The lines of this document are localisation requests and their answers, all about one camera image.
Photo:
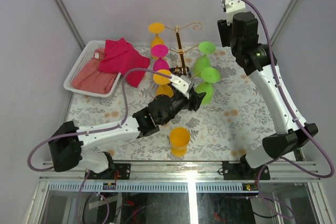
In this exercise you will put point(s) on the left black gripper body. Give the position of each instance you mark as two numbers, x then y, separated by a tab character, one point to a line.
178	104

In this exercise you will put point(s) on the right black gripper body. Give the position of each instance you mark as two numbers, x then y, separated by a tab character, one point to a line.
234	47

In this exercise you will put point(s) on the green wine glass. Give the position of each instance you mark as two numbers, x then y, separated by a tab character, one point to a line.
209	75
202	62

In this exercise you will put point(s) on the orange wine glass front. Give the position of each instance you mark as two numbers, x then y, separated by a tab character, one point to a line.
179	139

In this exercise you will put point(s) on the magenta plastic wine glass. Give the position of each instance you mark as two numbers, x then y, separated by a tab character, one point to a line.
160	51

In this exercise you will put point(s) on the orange plastic wine glass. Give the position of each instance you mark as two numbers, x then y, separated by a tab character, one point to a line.
156	29

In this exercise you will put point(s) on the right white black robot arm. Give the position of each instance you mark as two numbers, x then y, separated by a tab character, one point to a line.
291	129

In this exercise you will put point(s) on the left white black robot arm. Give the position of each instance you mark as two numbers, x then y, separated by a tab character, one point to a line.
87	147

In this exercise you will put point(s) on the gold wine glass rack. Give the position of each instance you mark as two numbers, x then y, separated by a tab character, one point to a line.
181	67

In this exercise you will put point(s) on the floral table mat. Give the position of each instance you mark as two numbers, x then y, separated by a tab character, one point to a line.
231	125

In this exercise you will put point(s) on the magenta cloth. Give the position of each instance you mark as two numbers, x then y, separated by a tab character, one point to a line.
120	57

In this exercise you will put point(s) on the pink cloth in basket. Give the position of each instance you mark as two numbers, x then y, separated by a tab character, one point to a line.
90	79

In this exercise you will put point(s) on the white plastic basket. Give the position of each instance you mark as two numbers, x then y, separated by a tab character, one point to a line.
86	55

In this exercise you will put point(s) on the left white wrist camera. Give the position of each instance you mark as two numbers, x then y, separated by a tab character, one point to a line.
183	84

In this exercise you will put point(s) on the aluminium mounting rail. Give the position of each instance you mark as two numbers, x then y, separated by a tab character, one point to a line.
160	171

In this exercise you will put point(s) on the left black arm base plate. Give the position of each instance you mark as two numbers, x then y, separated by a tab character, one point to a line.
122	172

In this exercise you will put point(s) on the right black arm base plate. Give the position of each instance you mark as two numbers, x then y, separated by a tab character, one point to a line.
231	171

